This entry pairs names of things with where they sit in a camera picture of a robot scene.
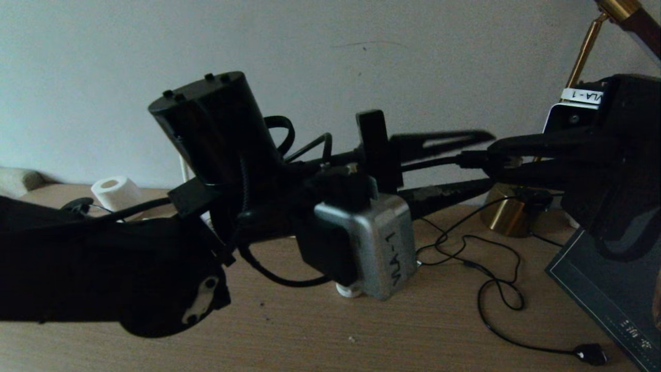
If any small black power box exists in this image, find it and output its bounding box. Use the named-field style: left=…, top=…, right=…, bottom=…
left=511, top=189, right=552, bottom=212

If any brass desk lamp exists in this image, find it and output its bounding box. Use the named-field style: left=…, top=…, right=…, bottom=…
left=480, top=0, right=661, bottom=238

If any dark framed board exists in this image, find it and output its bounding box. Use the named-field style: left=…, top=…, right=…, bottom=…
left=546, top=227, right=661, bottom=372

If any small grey clear-topped device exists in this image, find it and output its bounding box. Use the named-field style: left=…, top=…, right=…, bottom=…
left=336, top=282, right=365, bottom=299

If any white toilet paper roll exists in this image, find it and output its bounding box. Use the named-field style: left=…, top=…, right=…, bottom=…
left=91, top=176, right=143, bottom=212

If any beige cushion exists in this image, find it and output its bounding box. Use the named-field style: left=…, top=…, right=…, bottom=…
left=0, top=166, right=44, bottom=199

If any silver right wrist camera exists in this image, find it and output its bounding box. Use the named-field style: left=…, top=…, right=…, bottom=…
left=543, top=88, right=605, bottom=135

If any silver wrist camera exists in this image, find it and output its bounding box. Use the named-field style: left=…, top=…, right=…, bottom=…
left=313, top=194, right=418, bottom=301
left=543, top=88, right=605, bottom=135

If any black cable with silver connector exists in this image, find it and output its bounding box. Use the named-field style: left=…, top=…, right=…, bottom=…
left=414, top=195, right=517, bottom=269

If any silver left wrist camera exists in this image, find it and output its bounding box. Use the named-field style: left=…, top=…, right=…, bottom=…
left=313, top=194, right=418, bottom=301

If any black left wrist camera cable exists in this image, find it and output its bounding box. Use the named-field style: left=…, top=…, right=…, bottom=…
left=238, top=116, right=334, bottom=288

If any black lamp cord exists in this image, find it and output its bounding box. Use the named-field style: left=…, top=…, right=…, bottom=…
left=416, top=217, right=607, bottom=366

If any black round stand base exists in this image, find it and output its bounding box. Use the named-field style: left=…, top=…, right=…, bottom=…
left=61, top=197, right=95, bottom=215

